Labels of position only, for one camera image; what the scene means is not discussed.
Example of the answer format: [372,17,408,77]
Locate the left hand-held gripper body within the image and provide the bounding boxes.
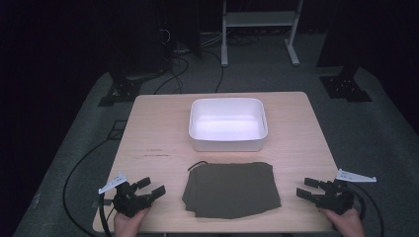
[98,171,153,218]

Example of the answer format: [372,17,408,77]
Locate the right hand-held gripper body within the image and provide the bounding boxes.
[316,168,377,216]

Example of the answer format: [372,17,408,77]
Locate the dark olive cloth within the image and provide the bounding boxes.
[181,160,283,220]

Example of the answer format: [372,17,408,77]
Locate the white plastic bin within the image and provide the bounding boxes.
[188,97,269,153]

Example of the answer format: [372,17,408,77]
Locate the person's left hand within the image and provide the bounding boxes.
[113,206,152,237]

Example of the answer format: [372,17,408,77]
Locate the person's right hand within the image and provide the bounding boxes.
[319,206,366,237]

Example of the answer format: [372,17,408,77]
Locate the black stand base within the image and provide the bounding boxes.
[97,70,146,108]
[318,65,374,104]

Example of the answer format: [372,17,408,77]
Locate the white metal stand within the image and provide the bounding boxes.
[220,0,304,68]

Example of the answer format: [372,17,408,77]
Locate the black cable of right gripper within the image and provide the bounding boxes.
[345,182,385,237]

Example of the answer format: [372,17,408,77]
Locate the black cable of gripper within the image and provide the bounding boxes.
[62,139,117,237]
[345,182,385,237]

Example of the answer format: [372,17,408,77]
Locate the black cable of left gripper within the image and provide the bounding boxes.
[62,139,117,237]

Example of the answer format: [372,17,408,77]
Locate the black floor cable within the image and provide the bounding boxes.
[152,55,191,96]
[201,48,225,94]

